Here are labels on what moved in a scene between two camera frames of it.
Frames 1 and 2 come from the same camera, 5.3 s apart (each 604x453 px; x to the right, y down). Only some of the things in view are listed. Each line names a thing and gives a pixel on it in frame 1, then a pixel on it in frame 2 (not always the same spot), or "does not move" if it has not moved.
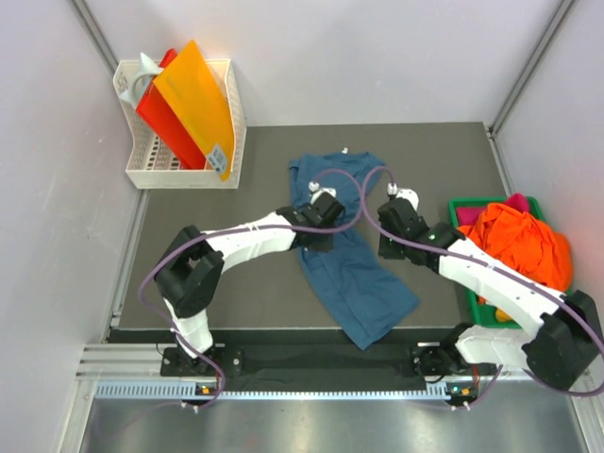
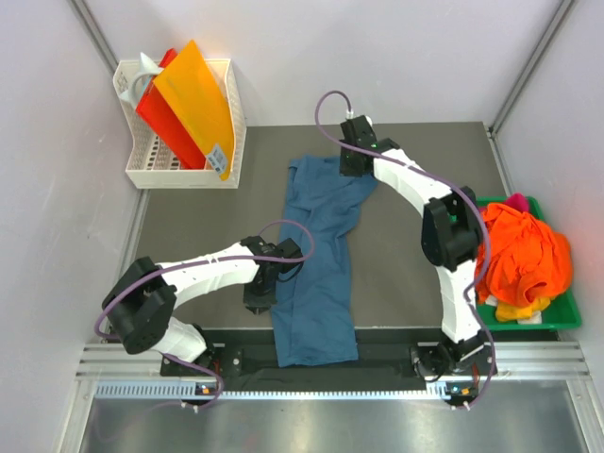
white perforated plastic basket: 151,165 does not move
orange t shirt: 520,239 does not move
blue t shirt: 358,278 to 314,320
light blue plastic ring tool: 146,69 does not move
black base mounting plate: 415,355 does not move
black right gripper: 385,252 to 343,169
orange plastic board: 189,80 does not move
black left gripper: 323,247 to 263,303
